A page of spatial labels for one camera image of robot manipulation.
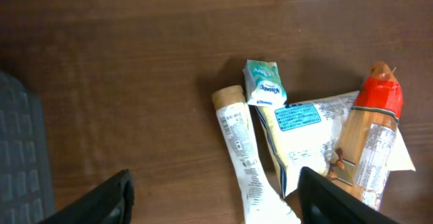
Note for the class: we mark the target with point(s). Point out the orange red noodle packet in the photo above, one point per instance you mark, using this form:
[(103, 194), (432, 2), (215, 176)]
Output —
[(358, 164)]

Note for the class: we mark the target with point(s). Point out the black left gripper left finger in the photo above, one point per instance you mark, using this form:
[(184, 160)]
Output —
[(111, 202)]

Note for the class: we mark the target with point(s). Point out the dark grey plastic basket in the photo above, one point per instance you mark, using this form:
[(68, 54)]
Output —
[(26, 185)]

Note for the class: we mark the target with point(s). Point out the white tube with tan cap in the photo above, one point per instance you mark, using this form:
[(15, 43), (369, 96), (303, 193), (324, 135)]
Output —
[(261, 203)]

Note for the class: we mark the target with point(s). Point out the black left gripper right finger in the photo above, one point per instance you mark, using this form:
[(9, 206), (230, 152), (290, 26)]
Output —
[(322, 202)]

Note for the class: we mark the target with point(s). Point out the yellow white snack bag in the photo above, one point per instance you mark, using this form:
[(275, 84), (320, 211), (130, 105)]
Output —
[(306, 134)]

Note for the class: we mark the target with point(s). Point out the green tissue pack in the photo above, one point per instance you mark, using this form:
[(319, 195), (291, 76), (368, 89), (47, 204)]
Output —
[(263, 84)]

